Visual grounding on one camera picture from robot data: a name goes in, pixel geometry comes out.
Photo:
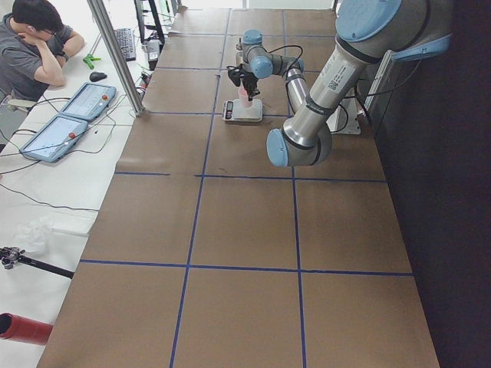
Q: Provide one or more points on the black keyboard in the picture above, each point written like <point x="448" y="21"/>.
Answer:
<point x="125" y="40"/>

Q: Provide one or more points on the black computer mouse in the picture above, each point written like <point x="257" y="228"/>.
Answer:
<point x="97" y="76"/>

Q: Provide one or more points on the pink plastic cup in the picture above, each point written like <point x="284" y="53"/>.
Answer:
<point x="244" y="97"/>

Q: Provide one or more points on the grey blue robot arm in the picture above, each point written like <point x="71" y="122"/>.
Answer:
<point x="365" y="31"/>
<point x="254" y="62"/>

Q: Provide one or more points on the upper teach pendant tablet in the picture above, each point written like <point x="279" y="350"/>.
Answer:
<point x="89" y="101"/>

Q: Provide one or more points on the clear glass sauce bottle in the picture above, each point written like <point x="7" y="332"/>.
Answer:
<point x="239" y="52"/>

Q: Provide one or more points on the red cylinder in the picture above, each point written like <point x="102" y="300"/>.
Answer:
<point x="25" y="330"/>

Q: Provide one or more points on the crumpled clear plastic bag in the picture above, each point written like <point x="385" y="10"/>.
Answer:
<point x="33" y="237"/>

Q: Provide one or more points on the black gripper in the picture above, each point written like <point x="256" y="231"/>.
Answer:
<point x="248" y="79"/>

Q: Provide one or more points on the lower teach pendant tablet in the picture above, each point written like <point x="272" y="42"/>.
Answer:
<point x="54" y="139"/>

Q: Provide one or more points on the aluminium frame post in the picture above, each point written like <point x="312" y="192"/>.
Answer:
<point x="105" y="26"/>

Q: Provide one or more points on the teach pendant tablet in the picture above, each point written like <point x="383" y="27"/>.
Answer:
<point x="54" y="139"/>
<point x="89" y="101"/>

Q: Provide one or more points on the white digital kitchen scale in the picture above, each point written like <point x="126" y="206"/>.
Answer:
<point x="234" y="112"/>

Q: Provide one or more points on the green clamp tool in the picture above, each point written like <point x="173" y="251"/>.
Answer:
<point x="90" y="59"/>

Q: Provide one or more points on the seated person grey shirt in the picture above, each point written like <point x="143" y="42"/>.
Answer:
<point x="35" y="46"/>

